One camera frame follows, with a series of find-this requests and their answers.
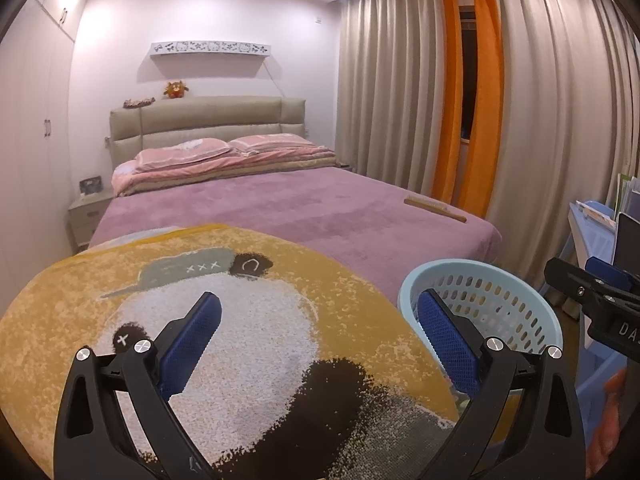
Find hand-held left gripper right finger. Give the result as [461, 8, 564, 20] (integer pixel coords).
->
[417, 287, 586, 480]

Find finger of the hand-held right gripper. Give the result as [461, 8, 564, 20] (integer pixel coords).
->
[544, 258, 625, 312]
[585, 256, 640, 295]

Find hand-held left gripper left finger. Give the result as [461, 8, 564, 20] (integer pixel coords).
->
[52, 291, 223, 480]

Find light blue plastic basket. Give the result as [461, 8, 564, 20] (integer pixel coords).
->
[397, 259, 565, 466]

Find light blue desk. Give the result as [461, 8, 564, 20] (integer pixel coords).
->
[569, 200, 622, 281]

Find dark monitor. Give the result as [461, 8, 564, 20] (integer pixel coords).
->
[615, 212, 640, 282]

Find yellow round panda mat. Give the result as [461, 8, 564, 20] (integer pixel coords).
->
[0, 222, 462, 480]

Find flat books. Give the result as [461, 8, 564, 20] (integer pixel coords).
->
[574, 200, 619, 234]

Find light blue plastic chair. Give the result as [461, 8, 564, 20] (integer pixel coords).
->
[574, 342, 628, 463]

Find orange cloth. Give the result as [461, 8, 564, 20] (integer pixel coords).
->
[587, 367, 633, 480]

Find wooden brush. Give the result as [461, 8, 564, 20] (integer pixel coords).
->
[403, 194, 469, 224]

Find beige nightstand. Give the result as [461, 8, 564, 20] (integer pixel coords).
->
[67, 192, 117, 254]

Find wide beige curtain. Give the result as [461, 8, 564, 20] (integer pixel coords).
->
[486, 0, 640, 291]

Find purple bed blanket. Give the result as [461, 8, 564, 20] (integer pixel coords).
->
[89, 166, 503, 291]

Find folded pink quilt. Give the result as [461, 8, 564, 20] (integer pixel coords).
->
[110, 144, 339, 197]

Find pink pillow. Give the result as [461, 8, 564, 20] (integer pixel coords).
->
[134, 137, 234, 172]
[229, 133, 317, 155]

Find orange curtain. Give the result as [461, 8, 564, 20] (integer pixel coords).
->
[431, 0, 469, 207]
[456, 0, 504, 219]

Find beige bed headboard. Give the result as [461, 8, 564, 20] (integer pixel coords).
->
[109, 96, 307, 168]

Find dark window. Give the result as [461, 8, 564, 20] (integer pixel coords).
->
[458, 5, 474, 142]

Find white wardrobe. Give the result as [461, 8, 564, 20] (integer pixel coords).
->
[0, 0, 88, 311]

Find white wall shelf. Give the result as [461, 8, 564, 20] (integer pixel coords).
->
[148, 39, 274, 59]

